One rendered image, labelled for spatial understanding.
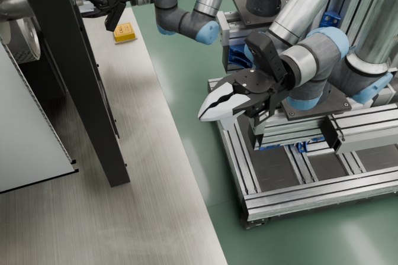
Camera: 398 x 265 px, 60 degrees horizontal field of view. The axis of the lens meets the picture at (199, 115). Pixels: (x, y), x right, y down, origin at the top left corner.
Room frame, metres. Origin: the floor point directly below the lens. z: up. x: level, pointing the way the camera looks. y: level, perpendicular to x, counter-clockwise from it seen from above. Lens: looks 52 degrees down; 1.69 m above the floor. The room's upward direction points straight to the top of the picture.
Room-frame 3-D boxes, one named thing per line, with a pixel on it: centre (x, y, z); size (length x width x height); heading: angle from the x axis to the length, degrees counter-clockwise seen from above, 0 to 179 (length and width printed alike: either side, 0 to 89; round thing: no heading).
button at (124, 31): (1.00, 0.27, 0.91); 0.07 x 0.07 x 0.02; 19
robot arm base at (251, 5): (1.30, -0.28, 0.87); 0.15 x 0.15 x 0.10
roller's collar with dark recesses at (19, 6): (0.54, 0.34, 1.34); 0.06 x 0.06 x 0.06; 19
